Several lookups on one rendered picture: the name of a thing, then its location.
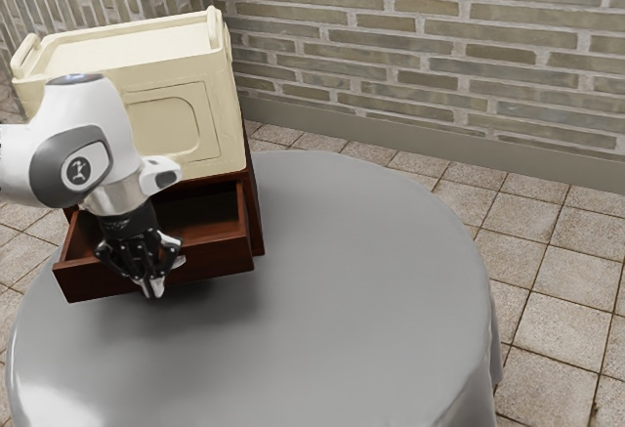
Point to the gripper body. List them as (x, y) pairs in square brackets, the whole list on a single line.
[(128, 224)]

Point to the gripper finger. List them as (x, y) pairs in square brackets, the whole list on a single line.
[(122, 260), (166, 256)]

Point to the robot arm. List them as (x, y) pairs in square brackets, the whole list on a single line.
[(73, 153)]

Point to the open dark brown drawer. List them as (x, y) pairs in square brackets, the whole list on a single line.
[(210, 267)]

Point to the dark brown wooden cabinet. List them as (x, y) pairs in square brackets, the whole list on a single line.
[(254, 202)]

